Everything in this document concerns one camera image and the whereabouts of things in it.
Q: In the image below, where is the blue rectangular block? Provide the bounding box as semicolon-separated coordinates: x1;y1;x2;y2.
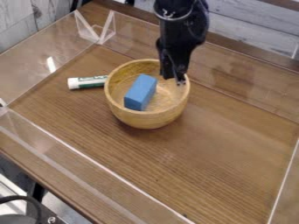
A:
124;73;158;111

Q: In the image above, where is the black cable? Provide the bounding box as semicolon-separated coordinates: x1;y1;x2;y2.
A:
0;196;43;224

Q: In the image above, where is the clear acrylic corner bracket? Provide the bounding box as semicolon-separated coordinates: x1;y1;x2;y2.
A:
74;10;116;46

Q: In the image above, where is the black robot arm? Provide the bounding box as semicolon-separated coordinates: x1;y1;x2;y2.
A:
154;0;210;85

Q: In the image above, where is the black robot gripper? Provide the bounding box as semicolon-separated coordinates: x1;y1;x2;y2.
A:
154;3;210;86

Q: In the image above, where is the white green marker tube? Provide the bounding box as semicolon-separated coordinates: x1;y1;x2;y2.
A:
68;75;108;90

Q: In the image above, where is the brown wooden bowl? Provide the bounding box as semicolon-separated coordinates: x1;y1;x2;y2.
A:
104;59;191;130

